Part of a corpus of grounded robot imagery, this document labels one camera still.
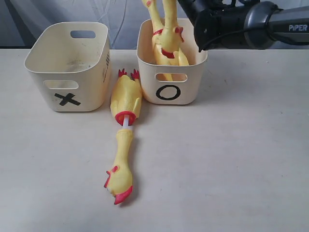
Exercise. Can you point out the cream bin marked X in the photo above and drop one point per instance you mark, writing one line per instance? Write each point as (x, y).
(70, 65)

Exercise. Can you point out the broken chicken body part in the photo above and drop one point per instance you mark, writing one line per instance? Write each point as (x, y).
(126, 97)

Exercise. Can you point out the cream bin marked O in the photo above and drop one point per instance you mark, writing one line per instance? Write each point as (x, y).
(162, 84)

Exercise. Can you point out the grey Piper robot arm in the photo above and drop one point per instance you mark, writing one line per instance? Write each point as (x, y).
(254, 25)

